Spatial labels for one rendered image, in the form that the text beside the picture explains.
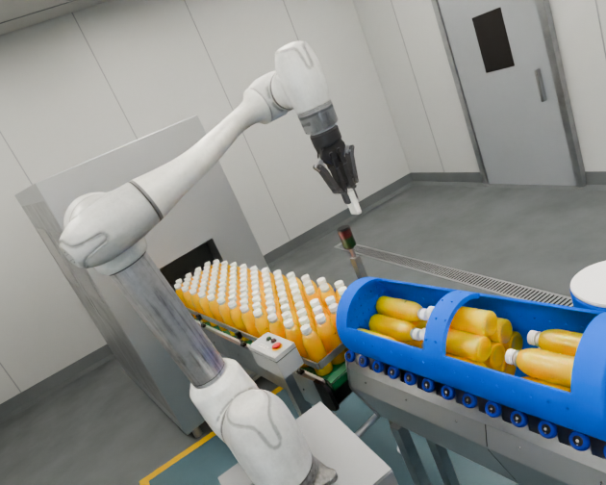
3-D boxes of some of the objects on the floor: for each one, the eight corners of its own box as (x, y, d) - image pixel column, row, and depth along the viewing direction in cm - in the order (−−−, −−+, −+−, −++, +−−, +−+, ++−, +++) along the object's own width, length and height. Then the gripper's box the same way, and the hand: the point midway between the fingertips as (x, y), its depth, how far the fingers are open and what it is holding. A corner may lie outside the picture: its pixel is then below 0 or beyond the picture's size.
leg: (463, 518, 207) (420, 407, 188) (452, 511, 212) (409, 403, 192) (470, 507, 210) (429, 398, 190) (460, 500, 214) (417, 394, 195)
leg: (444, 543, 200) (397, 431, 181) (434, 535, 205) (387, 426, 186) (452, 532, 203) (407, 421, 184) (441, 524, 208) (396, 416, 188)
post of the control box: (366, 545, 213) (279, 369, 182) (360, 539, 216) (273, 367, 186) (372, 537, 215) (287, 363, 184) (366, 532, 218) (281, 360, 188)
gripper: (333, 120, 123) (365, 201, 131) (294, 141, 118) (330, 224, 126) (350, 116, 117) (383, 201, 125) (311, 138, 111) (347, 226, 119)
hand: (351, 201), depth 124 cm, fingers closed
